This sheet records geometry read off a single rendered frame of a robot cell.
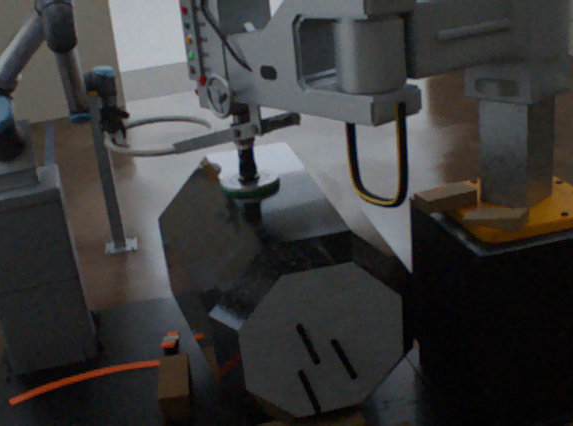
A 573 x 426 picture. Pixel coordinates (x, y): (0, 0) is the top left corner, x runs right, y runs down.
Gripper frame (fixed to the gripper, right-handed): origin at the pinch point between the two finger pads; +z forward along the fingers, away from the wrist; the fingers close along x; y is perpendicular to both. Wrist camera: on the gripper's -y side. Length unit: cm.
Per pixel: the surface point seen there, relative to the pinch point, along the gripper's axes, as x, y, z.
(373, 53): 139, 70, -58
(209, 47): 75, 40, -53
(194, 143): 54, 24, -12
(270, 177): 88, 30, -3
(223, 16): 82, 41, -63
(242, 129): 84, 40, -25
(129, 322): -7, 9, 90
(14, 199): -22, 49, 7
